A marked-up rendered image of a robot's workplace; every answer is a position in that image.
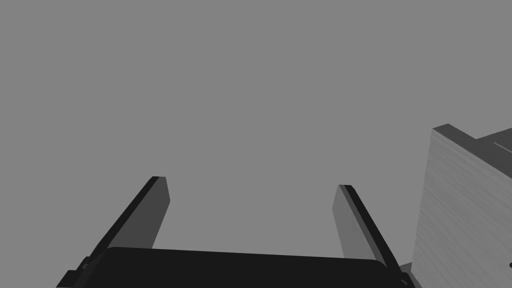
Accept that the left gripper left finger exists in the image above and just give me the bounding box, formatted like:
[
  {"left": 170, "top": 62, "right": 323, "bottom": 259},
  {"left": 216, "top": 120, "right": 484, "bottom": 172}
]
[{"left": 86, "top": 175, "right": 171, "bottom": 266}]

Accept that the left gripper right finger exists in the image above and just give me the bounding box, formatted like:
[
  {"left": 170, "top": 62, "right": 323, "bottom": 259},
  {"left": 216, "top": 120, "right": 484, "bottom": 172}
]
[{"left": 331, "top": 184, "right": 403, "bottom": 275}]

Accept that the grey wooden cabinet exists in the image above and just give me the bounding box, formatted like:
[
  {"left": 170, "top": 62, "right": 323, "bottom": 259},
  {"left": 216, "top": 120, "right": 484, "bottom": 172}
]
[{"left": 410, "top": 123, "right": 512, "bottom": 288}]

